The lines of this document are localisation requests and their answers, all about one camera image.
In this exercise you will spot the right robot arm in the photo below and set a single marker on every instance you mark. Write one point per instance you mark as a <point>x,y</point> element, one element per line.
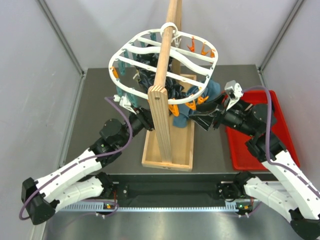
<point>300,205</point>

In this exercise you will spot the blue ribbed sock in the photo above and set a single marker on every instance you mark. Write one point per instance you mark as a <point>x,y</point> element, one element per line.
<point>183,111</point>

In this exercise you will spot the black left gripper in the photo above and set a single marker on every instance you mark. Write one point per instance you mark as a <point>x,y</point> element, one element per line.
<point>146,117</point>

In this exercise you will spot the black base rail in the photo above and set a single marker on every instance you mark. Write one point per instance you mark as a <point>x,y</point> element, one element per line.
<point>175,190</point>

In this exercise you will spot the white round clip hanger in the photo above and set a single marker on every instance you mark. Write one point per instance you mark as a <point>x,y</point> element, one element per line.
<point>149,42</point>

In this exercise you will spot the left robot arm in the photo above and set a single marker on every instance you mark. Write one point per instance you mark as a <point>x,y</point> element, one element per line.
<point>82,178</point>

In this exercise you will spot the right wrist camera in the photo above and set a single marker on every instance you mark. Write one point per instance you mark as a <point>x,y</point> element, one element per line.
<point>234,93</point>

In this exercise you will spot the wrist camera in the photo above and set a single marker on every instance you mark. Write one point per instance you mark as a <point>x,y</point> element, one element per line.
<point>124,102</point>
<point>234,93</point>

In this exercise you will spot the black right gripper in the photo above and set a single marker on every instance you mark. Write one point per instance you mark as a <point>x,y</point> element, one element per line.
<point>205,121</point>

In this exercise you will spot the wooden hanger stand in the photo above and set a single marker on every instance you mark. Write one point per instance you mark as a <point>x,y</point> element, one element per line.
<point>167,147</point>

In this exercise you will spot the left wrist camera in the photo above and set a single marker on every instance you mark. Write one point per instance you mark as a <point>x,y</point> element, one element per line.
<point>124,102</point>

